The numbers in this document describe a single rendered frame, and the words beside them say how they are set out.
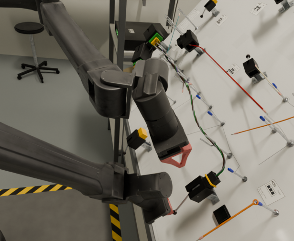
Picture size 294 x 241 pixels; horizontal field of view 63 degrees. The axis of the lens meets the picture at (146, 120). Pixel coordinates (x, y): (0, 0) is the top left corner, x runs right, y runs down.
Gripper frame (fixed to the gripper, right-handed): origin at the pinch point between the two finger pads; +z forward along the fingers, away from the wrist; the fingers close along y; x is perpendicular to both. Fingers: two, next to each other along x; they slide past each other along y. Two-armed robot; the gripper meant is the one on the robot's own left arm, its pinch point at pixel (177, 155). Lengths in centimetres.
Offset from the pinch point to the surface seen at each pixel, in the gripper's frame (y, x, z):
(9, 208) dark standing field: 76, 125, 75
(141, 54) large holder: 71, -3, 9
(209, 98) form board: 31.7, -18.6, 16.5
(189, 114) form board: 32.8, -9.8, 20.6
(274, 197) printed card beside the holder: -9.2, -17.1, 17.4
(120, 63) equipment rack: 97, 10, 20
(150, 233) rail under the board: 2.0, 18.9, 33.8
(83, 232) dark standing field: 51, 81, 98
